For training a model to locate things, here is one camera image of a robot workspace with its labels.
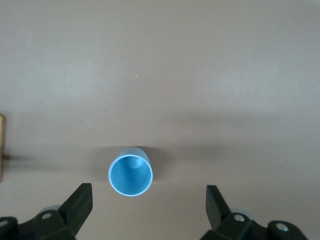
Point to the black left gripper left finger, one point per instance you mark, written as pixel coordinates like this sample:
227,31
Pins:
70,212

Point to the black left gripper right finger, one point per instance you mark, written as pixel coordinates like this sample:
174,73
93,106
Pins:
220,217

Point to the light blue plastic cup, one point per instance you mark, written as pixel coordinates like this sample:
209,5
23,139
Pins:
130,175

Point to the wooden cup rack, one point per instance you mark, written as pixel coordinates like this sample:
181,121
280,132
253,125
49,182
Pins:
1,140

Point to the brown table cover sheet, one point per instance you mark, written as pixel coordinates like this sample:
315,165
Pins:
160,62

